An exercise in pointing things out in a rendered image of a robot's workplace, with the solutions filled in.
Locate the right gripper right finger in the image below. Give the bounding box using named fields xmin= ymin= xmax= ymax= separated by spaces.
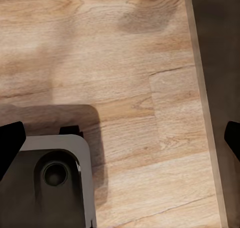
xmin=224 ymin=121 xmax=240 ymax=161

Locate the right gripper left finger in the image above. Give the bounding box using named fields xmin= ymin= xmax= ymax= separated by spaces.
xmin=0 ymin=121 xmax=26 ymax=181

